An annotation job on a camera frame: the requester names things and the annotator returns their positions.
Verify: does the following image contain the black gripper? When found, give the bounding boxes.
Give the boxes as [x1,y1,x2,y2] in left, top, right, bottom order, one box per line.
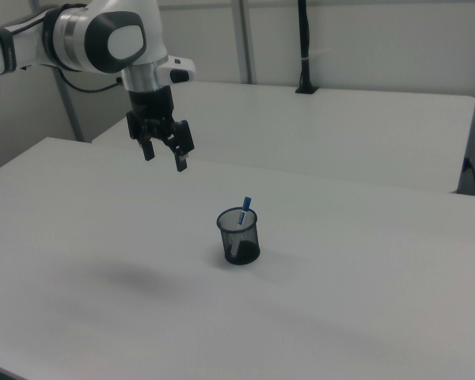
[125,85,195,173]

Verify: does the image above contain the blue and white marker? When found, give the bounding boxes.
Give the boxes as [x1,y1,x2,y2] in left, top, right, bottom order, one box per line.
[230,196,253,257]

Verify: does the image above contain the black mesh pen cup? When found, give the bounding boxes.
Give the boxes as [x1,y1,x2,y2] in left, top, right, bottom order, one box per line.
[215,207,262,266]

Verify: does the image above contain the white side table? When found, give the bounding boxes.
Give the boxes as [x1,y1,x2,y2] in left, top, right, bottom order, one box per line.
[91,81,475,195]

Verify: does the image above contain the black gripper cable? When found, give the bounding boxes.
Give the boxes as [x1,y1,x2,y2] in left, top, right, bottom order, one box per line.
[55,67,124,94]

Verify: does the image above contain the black wall cable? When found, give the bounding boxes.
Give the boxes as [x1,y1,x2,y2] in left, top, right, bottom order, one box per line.
[462,157,475,196]

